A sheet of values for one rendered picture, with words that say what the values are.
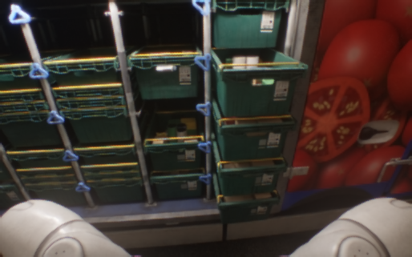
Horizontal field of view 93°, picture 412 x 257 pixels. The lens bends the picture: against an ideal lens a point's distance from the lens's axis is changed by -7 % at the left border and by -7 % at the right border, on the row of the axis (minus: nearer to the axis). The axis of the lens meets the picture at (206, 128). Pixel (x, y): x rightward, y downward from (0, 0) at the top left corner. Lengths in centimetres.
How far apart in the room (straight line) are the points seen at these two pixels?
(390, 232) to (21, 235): 70
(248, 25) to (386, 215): 101
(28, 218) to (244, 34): 114
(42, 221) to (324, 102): 129
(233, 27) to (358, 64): 69
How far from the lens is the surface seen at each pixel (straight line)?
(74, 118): 145
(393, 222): 55
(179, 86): 124
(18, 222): 58
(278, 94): 106
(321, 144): 148
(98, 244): 45
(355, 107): 148
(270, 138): 115
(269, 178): 133
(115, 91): 130
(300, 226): 203
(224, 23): 120
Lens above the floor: 189
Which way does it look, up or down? 28 degrees down
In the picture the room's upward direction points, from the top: 1 degrees counter-clockwise
